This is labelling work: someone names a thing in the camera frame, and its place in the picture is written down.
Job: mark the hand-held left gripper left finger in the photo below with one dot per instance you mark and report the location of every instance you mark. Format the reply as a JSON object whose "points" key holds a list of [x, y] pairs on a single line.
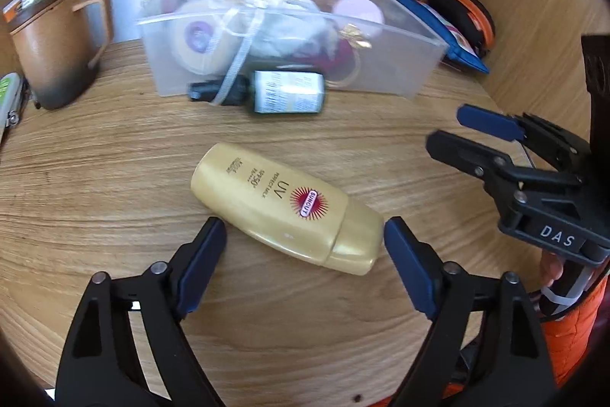
{"points": [[205, 264]]}

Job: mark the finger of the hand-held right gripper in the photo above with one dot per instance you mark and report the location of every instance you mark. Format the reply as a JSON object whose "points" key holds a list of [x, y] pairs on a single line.
{"points": [[467, 152], [491, 121]]}

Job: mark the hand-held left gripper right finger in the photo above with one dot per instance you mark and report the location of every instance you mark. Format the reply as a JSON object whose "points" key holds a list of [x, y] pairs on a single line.
{"points": [[410, 264]]}

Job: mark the gold sunscreen bottle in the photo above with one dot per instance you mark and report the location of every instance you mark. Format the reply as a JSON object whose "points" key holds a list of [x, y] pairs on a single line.
{"points": [[267, 197]]}

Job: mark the clear plastic drawer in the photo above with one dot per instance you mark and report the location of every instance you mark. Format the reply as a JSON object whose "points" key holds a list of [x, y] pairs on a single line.
{"points": [[405, 54]]}

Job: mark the pink round case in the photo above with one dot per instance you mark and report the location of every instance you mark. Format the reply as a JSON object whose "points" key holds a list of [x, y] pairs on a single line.
{"points": [[357, 13]]}

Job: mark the dark green spray bottle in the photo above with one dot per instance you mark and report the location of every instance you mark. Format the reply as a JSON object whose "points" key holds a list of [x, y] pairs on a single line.
{"points": [[286, 92]]}

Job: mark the white face mask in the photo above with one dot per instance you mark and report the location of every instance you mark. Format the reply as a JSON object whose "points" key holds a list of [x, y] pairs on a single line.
{"points": [[281, 16]]}

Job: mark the person's right forearm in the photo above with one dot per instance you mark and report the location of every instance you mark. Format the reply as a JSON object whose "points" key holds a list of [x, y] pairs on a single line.
{"points": [[576, 330]]}

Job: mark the wooden desktop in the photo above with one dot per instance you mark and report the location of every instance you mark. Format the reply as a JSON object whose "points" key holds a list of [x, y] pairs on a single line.
{"points": [[119, 178]]}

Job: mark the person's right hand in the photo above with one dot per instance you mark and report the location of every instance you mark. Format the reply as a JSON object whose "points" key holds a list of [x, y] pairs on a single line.
{"points": [[552, 268]]}

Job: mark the blue pouch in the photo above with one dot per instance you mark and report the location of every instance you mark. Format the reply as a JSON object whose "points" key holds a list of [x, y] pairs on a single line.
{"points": [[452, 40]]}

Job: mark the black orange case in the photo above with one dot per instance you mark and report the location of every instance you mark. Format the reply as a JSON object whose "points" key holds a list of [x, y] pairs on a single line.
{"points": [[476, 16]]}

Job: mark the red heart box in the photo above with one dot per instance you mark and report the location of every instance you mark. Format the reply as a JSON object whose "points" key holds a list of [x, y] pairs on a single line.
{"points": [[350, 59]]}

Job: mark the gold bow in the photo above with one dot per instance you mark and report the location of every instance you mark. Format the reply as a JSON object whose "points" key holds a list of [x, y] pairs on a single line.
{"points": [[355, 36]]}

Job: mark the tape roll in bin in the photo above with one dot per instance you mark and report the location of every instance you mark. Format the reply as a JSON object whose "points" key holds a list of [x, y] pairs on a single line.
{"points": [[200, 35]]}

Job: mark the brown mug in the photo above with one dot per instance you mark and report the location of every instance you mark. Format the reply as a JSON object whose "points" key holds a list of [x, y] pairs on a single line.
{"points": [[52, 54]]}

